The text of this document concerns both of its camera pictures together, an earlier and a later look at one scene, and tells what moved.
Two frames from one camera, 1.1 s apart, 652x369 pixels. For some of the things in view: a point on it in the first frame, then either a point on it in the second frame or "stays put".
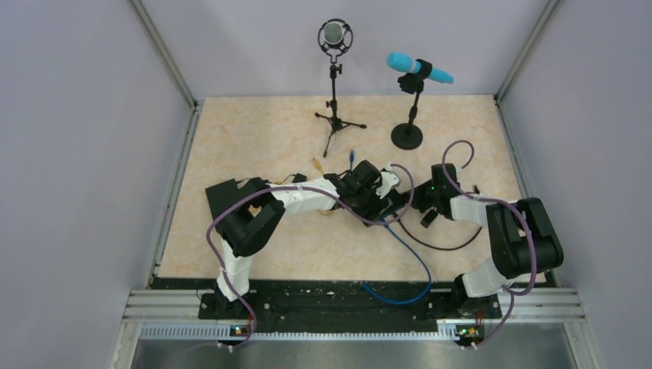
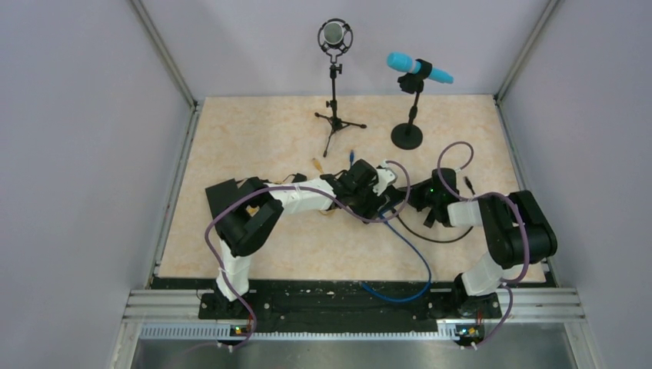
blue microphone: [407, 135] stays put
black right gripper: [417, 197] stays put
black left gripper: [369, 211] stays put
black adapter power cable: [436, 247] to [430, 240]
